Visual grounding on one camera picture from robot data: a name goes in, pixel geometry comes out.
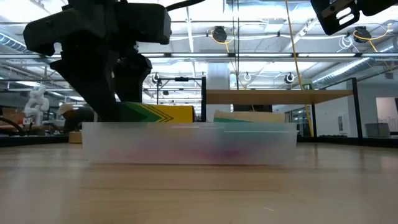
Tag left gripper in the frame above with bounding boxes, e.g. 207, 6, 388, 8
22, 0, 172, 123

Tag yellow green crayon box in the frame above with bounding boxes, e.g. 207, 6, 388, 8
117, 101, 196, 123

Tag teal sticky note pad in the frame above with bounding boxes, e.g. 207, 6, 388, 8
213, 110, 286, 124

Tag person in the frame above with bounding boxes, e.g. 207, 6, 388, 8
58, 103, 96, 133

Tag clear pencil case purple lid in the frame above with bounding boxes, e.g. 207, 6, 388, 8
81, 121, 299, 166

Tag wooden shelf black legs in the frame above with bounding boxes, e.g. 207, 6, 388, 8
201, 77, 364, 139

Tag white round column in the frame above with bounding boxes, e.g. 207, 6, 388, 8
206, 63, 232, 123

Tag grey storage bin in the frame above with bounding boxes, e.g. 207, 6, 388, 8
364, 122, 392, 139

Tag black computer box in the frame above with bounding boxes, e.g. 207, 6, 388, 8
233, 104, 274, 113

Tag yellow hanging cable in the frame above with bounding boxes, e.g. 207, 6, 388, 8
285, 0, 315, 138

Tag distant black rig frame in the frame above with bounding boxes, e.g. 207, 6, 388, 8
155, 76, 204, 107

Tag black aluminium frame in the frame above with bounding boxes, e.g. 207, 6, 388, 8
296, 136, 398, 146
0, 134, 70, 147

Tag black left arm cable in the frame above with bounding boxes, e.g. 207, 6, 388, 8
0, 116, 26, 137

